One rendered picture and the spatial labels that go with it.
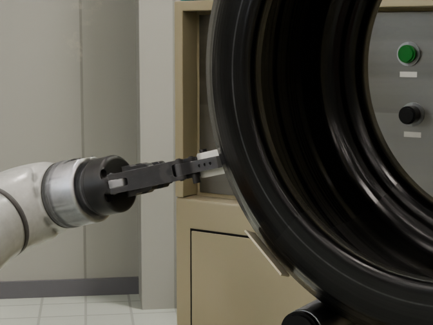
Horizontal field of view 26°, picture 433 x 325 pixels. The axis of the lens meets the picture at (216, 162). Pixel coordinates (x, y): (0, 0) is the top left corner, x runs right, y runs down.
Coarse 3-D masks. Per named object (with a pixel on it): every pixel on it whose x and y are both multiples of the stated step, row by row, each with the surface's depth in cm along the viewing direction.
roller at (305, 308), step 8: (312, 304) 99; (320, 304) 99; (296, 312) 96; (304, 312) 96; (312, 312) 97; (320, 312) 97; (328, 312) 98; (288, 320) 97; (296, 320) 96; (304, 320) 96; (312, 320) 96; (320, 320) 96; (328, 320) 97; (336, 320) 99; (344, 320) 100
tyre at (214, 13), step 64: (256, 0) 93; (320, 0) 116; (256, 64) 96; (320, 64) 119; (256, 128) 95; (320, 128) 118; (256, 192) 96; (320, 192) 114; (384, 192) 117; (320, 256) 93; (384, 256) 112; (384, 320) 90
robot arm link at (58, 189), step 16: (80, 160) 122; (48, 176) 122; (64, 176) 120; (80, 176) 121; (48, 192) 121; (64, 192) 120; (80, 192) 120; (48, 208) 122; (64, 208) 120; (80, 208) 120; (64, 224) 123; (80, 224) 123
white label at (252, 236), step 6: (252, 234) 98; (252, 240) 97; (258, 240) 99; (258, 246) 96; (264, 246) 99; (264, 252) 96; (270, 252) 100; (270, 258) 97; (276, 264) 97; (276, 270) 95; (282, 270) 97; (288, 276) 99
